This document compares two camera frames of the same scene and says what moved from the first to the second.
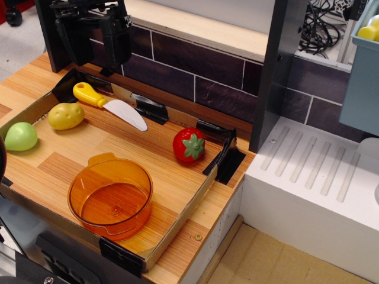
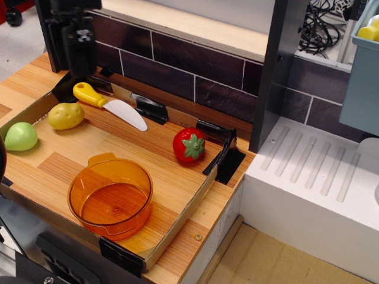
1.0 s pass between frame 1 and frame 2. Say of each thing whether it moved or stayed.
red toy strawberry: stayed
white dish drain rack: stayed
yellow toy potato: stayed
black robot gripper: moved
